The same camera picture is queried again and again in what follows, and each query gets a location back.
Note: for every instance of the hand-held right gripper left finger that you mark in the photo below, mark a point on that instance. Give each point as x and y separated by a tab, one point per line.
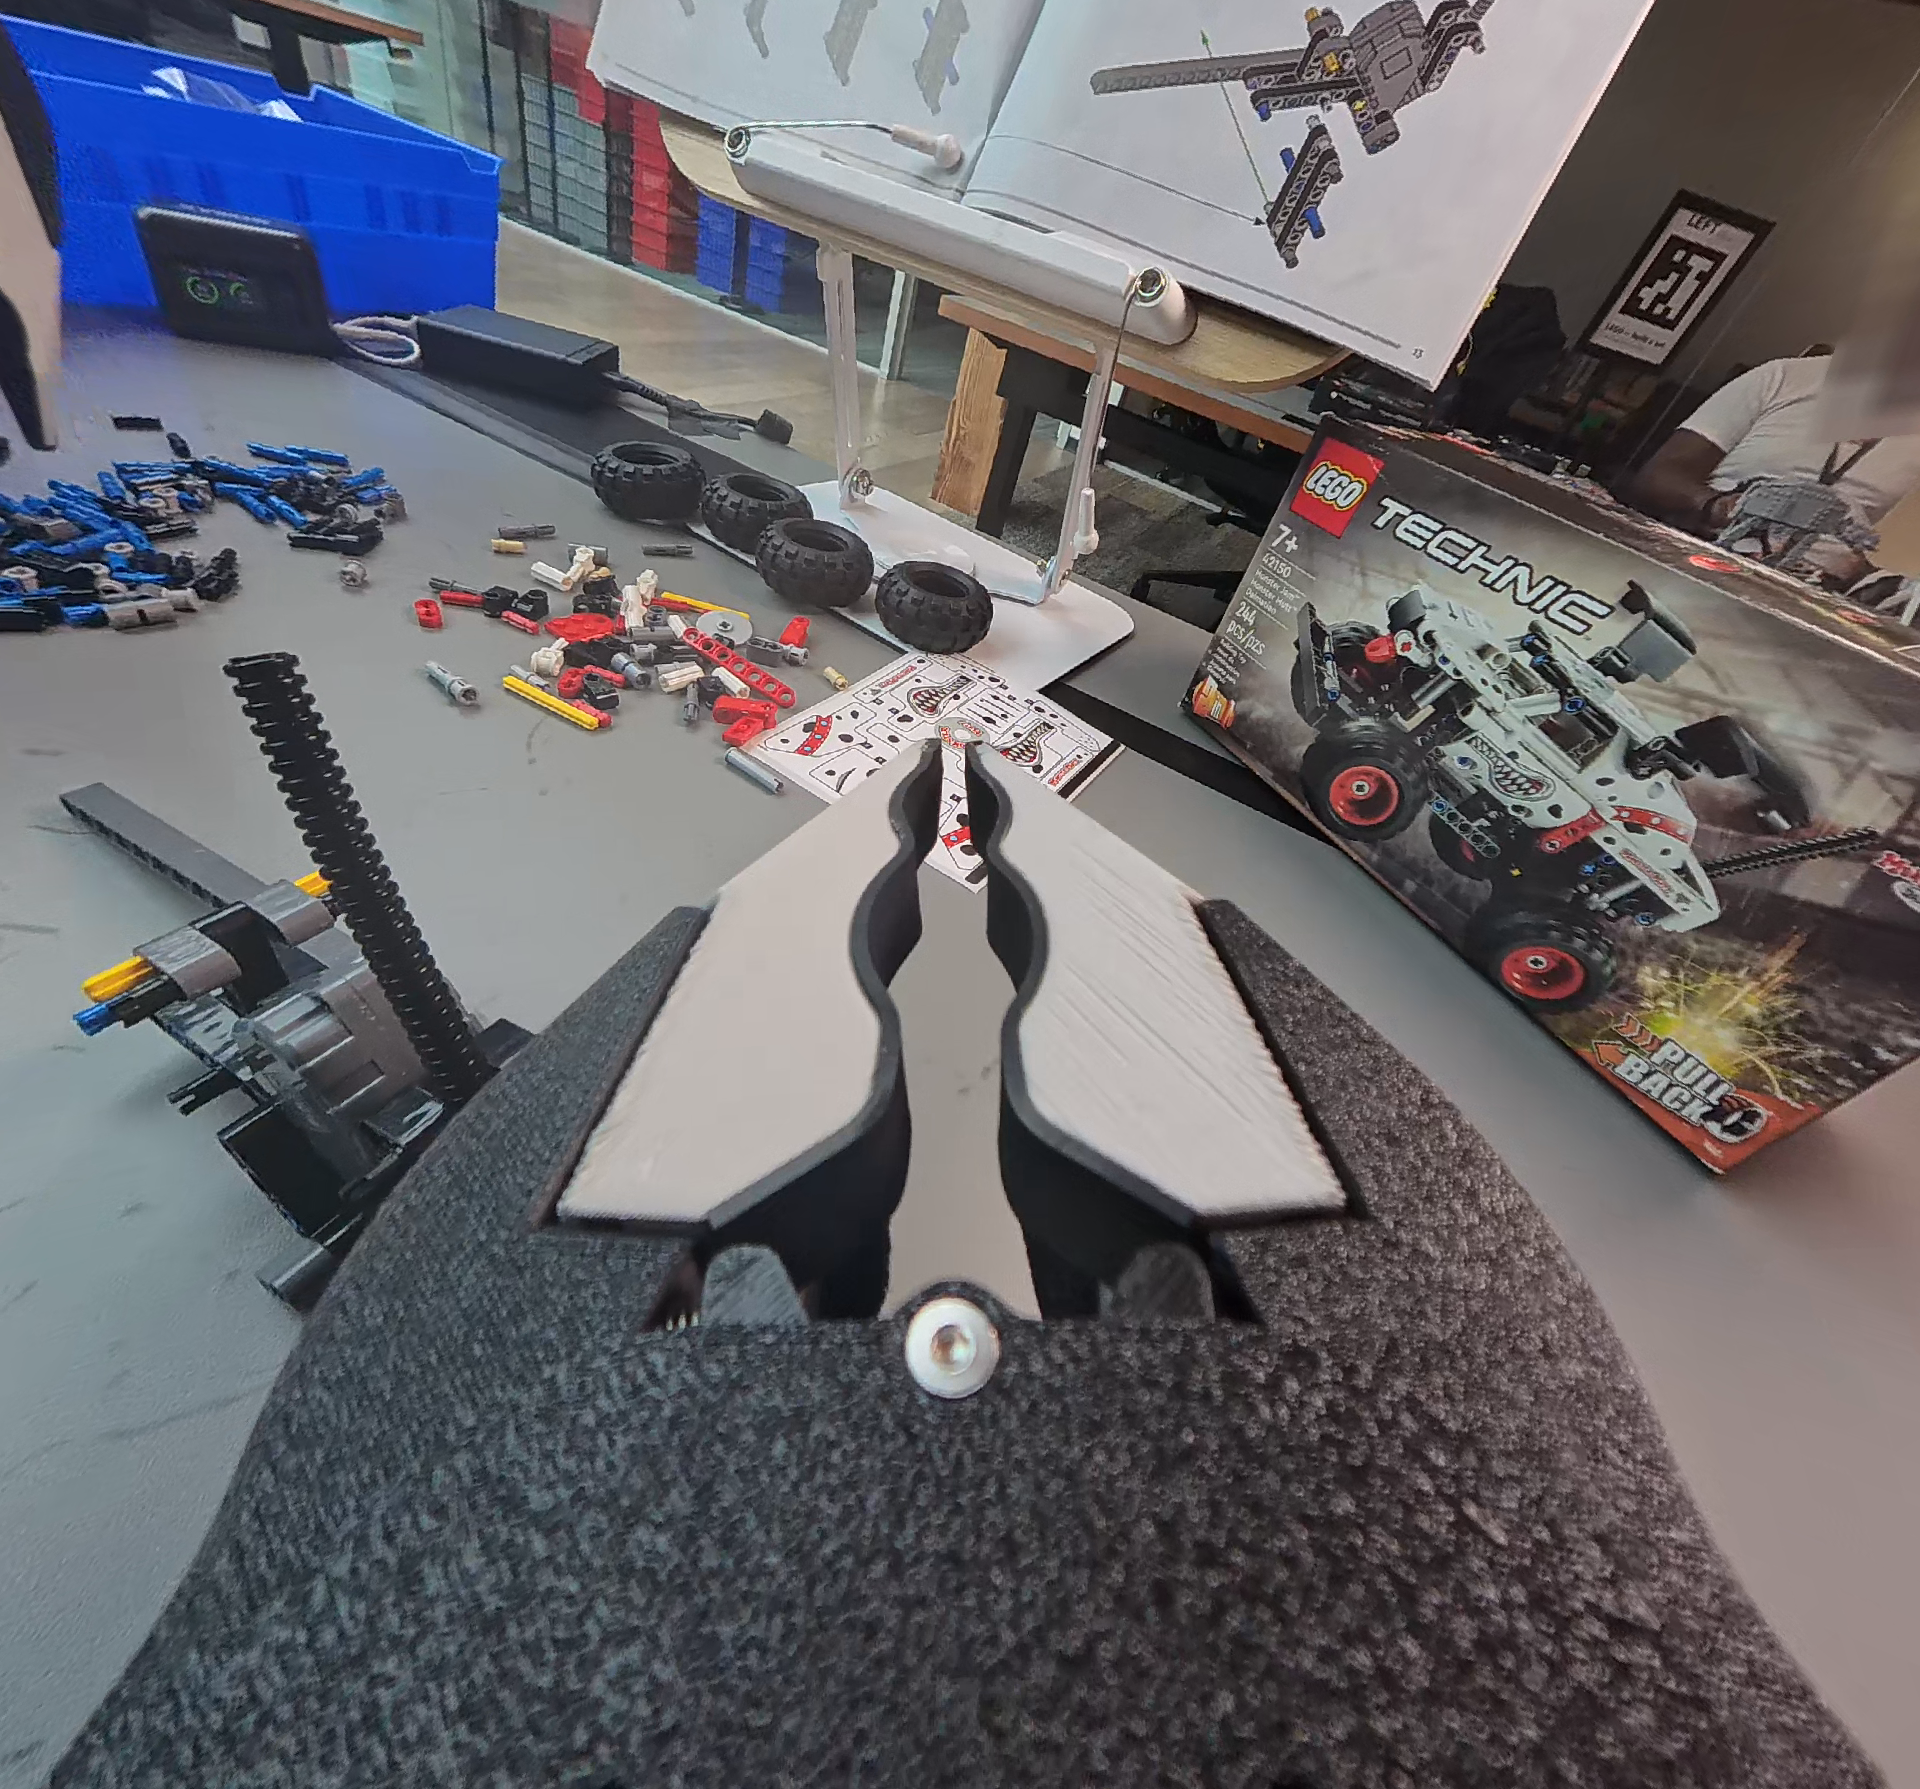
735	1038

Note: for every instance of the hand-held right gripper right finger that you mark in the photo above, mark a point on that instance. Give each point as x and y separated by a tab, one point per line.
1169	1054

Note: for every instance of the building instruction booklet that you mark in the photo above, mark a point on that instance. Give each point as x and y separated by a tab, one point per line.
841	18

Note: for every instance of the grey desk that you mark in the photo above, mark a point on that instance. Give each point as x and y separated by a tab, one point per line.
524	889

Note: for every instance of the pile of blue black pieces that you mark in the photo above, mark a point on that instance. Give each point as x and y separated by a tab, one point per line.
149	514

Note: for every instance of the black device with display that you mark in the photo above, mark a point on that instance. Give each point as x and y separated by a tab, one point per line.
225	281

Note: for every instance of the blue storage bin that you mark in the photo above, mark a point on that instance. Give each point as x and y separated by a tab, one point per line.
299	169

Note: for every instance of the sticker sheet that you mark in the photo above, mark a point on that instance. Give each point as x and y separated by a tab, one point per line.
884	723

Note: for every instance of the yellow axle piece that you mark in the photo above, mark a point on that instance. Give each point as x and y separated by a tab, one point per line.
556	703

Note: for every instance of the pile of red white pieces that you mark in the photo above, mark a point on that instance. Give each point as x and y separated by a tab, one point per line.
629	650

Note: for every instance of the partly built grey black model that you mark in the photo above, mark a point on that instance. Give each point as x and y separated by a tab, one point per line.
299	1008

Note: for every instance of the black toy tire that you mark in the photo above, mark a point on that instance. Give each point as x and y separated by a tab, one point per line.
645	480
813	562
932	608
755	510

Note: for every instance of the black power adapter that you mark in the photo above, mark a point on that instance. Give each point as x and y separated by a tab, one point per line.
510	341

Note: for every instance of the toy truck set box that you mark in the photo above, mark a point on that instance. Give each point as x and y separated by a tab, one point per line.
1500	544

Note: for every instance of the shelf of red blue bins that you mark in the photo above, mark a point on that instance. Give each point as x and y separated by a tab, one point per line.
659	199

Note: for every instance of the wooden bench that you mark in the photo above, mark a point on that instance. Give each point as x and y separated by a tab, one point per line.
990	395

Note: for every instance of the grey walker model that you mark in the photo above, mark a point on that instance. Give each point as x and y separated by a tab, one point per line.
1785	514

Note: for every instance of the white and wood book stand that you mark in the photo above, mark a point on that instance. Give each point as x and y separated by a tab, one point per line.
930	221

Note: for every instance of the black white tag sign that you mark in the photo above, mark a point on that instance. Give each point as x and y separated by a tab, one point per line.
1687	273

